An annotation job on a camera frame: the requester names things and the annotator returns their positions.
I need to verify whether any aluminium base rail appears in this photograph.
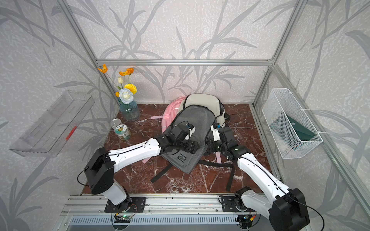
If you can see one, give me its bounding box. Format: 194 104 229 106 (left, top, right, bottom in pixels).
61 193 234 216

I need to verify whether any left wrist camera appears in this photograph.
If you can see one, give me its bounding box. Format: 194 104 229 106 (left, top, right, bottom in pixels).
185 124 196 140

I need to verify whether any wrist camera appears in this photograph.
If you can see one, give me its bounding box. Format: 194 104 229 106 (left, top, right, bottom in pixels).
211 123 221 142
185 124 196 140

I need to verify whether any grey backpack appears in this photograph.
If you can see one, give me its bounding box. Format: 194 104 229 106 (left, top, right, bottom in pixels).
151 105 235 192

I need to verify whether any beige backpack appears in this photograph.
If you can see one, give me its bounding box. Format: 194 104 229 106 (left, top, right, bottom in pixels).
177 93 228 128

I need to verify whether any sunflower label plastic can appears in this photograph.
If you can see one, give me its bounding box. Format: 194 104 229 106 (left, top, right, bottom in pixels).
114 124 131 141

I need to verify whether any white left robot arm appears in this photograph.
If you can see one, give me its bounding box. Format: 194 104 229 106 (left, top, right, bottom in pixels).
83 124 199 206

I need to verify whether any pink backpack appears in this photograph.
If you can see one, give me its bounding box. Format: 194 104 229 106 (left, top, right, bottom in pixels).
142 96 223 164

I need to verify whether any white wire mesh basket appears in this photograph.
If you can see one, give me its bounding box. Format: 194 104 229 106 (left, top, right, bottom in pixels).
262 88 323 159

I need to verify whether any clear acrylic wall shelf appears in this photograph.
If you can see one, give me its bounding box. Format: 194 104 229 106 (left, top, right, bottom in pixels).
10 90 95 157

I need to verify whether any artificial flower bouquet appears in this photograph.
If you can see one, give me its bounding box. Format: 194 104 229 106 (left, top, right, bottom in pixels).
115 67 137 105

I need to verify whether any blue glass vase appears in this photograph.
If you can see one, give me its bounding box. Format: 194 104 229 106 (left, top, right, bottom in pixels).
119 99 141 121

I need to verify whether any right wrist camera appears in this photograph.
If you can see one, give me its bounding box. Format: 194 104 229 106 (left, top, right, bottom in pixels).
211 123 221 142

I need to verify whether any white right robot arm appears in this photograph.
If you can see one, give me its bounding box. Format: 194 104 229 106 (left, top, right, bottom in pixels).
207 127 310 231

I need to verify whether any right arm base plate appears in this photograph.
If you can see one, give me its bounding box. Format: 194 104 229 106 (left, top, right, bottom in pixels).
218 195 239 212

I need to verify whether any green box in basket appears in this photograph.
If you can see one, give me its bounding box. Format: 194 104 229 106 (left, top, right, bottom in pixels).
270 113 315 150

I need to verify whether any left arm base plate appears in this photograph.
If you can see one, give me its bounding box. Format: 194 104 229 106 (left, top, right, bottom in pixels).
104 196 146 214

